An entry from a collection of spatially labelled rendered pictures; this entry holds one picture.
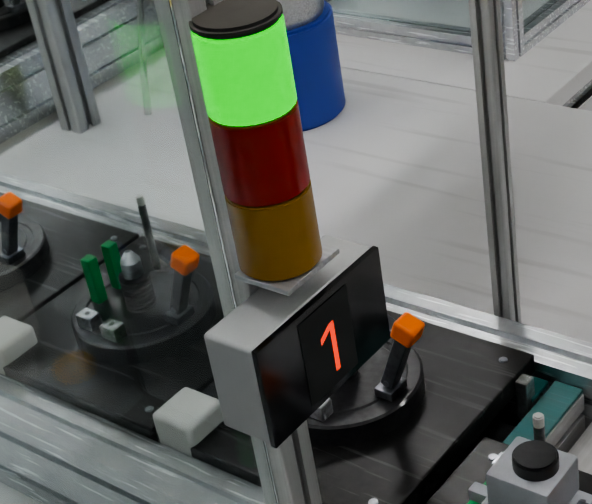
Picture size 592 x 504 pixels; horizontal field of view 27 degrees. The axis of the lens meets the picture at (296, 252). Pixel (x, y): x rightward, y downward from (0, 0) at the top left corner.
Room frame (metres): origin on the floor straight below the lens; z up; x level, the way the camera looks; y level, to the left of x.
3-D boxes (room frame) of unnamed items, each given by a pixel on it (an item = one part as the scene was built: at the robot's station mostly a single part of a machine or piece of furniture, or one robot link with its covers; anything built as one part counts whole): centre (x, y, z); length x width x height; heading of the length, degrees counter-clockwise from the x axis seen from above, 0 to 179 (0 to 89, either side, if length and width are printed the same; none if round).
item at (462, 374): (0.86, -0.02, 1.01); 0.24 x 0.24 x 0.13; 47
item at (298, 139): (0.63, 0.01, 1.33); 0.05 x 0.05 x 0.05
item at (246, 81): (0.63, 0.01, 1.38); 0.05 x 0.05 x 0.05
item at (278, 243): (0.63, 0.01, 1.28); 0.05 x 0.05 x 0.05
